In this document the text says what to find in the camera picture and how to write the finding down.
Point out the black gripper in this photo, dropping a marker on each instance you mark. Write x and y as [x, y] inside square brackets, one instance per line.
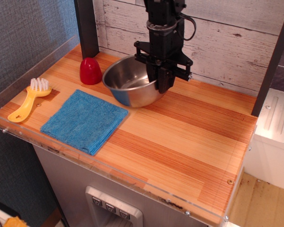
[163, 55]

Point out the steel bowl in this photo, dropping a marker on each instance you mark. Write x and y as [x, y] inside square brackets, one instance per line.
[128, 82]

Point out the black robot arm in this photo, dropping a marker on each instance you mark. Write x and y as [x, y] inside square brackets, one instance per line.
[164, 12]

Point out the blue cloth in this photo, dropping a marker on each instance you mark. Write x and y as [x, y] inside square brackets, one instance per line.
[84, 122]

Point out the yellow scrub brush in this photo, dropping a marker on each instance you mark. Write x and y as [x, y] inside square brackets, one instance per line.
[39, 87]

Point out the white toy sink unit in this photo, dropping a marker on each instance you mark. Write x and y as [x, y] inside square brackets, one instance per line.
[264, 158]

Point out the grey toy fridge cabinet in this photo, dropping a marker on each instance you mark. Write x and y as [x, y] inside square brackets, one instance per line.
[69, 181]

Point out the silver dispenser panel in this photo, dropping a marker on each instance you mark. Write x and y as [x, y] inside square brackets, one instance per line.
[104, 208]

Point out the clear acrylic table guard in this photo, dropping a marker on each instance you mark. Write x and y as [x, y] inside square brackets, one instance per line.
[186, 149]

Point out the yellow object bottom left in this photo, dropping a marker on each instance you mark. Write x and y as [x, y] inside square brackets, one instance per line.
[14, 222]

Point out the dark left frame post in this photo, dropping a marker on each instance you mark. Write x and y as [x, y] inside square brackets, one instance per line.
[87, 27]

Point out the dark frame post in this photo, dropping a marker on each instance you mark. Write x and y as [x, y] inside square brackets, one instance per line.
[87, 27]
[270, 72]

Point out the dark right frame post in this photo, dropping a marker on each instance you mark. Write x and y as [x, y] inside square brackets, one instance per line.
[270, 72]

